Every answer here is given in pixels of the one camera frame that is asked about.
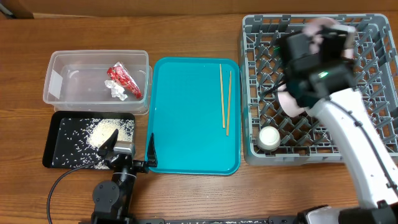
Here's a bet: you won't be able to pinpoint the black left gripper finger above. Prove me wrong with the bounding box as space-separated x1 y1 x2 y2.
146 133 158 167
98 129 119 156

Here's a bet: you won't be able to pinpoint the pink round plate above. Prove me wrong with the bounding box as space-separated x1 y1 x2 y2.
302 17 356 59

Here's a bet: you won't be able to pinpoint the white rice grains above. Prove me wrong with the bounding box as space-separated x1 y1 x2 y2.
51 118 135 169

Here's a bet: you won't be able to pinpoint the clear plastic wrap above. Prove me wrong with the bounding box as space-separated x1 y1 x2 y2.
104 80 128 101

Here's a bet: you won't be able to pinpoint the red snack wrapper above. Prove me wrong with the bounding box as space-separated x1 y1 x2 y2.
107 62 142 99

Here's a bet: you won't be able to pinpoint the pink shallow bowl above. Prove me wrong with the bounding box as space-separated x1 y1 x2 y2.
277 84 305 117

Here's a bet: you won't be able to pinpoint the wooden chopstick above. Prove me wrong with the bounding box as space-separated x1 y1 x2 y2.
226 71 232 136
219 64 226 128

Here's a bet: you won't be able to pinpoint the white ceramic cup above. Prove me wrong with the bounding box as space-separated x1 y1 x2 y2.
256 126 280 151

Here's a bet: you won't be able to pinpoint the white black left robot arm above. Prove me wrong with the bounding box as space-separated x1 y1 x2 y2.
90 129 157 223

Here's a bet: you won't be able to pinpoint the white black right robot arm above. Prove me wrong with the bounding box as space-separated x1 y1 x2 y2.
277 24 397 223

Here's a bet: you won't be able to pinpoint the clear plastic waste bin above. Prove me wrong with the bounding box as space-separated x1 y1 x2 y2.
43 50 152 115

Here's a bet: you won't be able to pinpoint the grey plastic dishwasher rack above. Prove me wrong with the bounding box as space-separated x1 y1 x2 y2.
238 14 397 166

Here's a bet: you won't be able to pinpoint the black plastic tray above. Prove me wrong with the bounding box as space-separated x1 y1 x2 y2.
42 111 135 168

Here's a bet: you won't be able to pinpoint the teal plastic tray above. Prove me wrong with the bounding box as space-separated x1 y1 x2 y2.
147 57 241 175

